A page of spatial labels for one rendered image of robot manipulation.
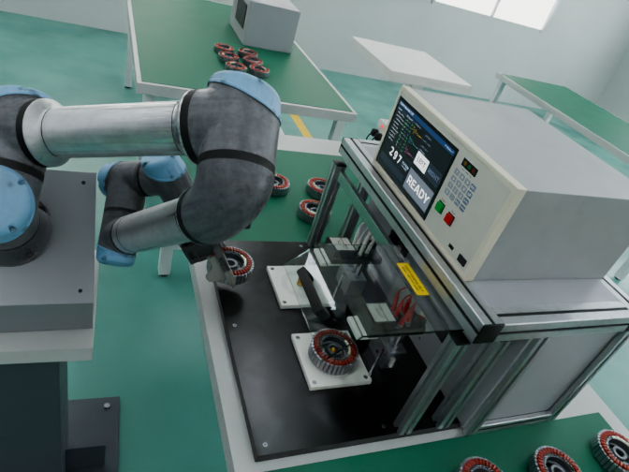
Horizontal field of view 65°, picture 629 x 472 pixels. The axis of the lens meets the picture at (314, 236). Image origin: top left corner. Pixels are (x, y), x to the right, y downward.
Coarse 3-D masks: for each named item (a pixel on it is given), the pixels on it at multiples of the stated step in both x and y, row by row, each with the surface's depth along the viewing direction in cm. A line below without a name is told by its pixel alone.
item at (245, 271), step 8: (224, 248) 122; (232, 248) 123; (232, 256) 122; (240, 256) 122; (248, 256) 122; (208, 264) 117; (232, 264) 121; (240, 264) 122; (248, 264) 119; (232, 272) 115; (240, 272) 116; (248, 272) 118; (224, 280) 116; (240, 280) 117
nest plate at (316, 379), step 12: (300, 336) 115; (300, 348) 112; (300, 360) 109; (360, 360) 114; (312, 372) 107; (360, 372) 111; (312, 384) 105; (324, 384) 106; (336, 384) 107; (348, 384) 108; (360, 384) 110
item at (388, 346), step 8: (376, 344) 117; (384, 344) 115; (392, 344) 115; (400, 344) 116; (376, 352) 117; (384, 352) 114; (392, 352) 113; (400, 352) 114; (384, 360) 114; (400, 360) 116
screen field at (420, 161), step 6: (420, 156) 105; (414, 162) 107; (420, 162) 105; (426, 162) 103; (420, 168) 105; (426, 168) 103; (432, 168) 101; (426, 174) 103; (432, 174) 101; (438, 174) 99; (432, 180) 101; (438, 180) 99
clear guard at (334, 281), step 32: (320, 256) 95; (352, 256) 97; (384, 256) 100; (320, 288) 90; (352, 288) 89; (384, 288) 91; (320, 320) 86; (352, 320) 82; (384, 320) 84; (416, 320) 86; (448, 320) 89; (320, 352) 82
